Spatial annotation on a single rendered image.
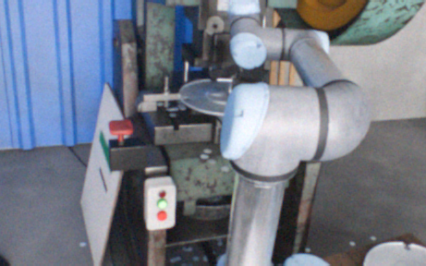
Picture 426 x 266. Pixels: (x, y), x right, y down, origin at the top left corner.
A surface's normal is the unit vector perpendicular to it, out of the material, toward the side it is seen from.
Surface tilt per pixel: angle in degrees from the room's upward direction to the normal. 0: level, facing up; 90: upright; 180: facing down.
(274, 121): 64
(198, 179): 90
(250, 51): 107
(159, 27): 90
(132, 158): 90
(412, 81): 90
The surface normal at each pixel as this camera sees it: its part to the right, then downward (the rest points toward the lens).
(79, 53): 0.36, 0.41
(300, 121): 0.16, -0.04
